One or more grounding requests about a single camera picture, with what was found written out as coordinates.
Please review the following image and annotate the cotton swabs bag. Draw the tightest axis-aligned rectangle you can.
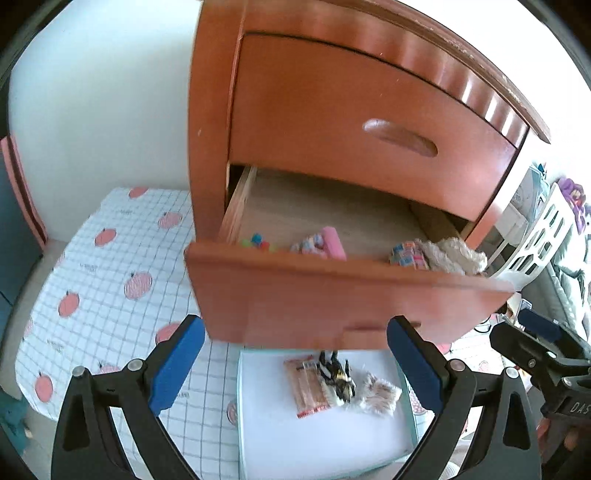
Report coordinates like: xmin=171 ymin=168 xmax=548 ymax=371
xmin=359 ymin=373 xmax=403 ymax=416

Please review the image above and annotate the cream lace scrunchie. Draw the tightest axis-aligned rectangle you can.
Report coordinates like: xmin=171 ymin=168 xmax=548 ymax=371
xmin=415 ymin=237 xmax=488 ymax=276

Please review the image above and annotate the toothpick packet brown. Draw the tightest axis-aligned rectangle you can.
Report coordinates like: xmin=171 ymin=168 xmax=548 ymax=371
xmin=283 ymin=355 xmax=332 ymax=419

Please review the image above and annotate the colourful patterned small pack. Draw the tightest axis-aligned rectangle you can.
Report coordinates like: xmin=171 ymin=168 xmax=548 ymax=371
xmin=389 ymin=241 xmax=429 ymax=270

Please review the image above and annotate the colourful plastic clips bundle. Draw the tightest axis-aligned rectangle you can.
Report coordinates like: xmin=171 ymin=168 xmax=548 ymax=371
xmin=238 ymin=233 xmax=276 ymax=252

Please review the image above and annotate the pastel hair ties pack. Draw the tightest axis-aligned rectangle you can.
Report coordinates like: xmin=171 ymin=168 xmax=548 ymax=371
xmin=290 ymin=233 xmax=327 ymax=257

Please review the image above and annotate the pink eraser block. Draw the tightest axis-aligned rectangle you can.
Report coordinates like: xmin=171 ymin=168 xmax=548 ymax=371
xmin=321 ymin=226 xmax=346 ymax=261

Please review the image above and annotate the pomegranate print grid mat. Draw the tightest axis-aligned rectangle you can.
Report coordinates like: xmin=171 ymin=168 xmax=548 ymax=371
xmin=15 ymin=187 xmax=242 ymax=479

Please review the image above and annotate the white laundry basket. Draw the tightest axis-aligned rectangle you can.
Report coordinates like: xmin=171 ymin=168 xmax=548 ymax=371
xmin=489 ymin=183 xmax=576 ymax=291

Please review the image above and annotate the white foam tray teal rim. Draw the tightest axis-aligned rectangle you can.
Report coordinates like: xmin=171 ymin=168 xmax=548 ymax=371
xmin=238 ymin=349 xmax=418 ymax=479

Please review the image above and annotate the dark blue cabinet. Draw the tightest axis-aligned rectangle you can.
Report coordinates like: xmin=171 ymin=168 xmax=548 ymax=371
xmin=0 ymin=136 xmax=48 ymax=331

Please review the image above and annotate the lower wooden drawer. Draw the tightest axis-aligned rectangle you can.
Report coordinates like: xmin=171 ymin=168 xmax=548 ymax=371
xmin=185 ymin=167 xmax=514 ymax=350

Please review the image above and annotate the wooden drawer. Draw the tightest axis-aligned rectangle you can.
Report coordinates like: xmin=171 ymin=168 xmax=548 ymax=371
xmin=229 ymin=35 xmax=515 ymax=221
xmin=185 ymin=167 xmax=514 ymax=350

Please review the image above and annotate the orange wooden nightstand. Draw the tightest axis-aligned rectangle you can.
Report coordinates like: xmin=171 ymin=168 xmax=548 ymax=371
xmin=186 ymin=0 xmax=553 ymax=259

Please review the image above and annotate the upper wooden drawer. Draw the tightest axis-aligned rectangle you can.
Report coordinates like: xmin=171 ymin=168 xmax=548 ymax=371
xmin=229 ymin=35 xmax=515 ymax=221

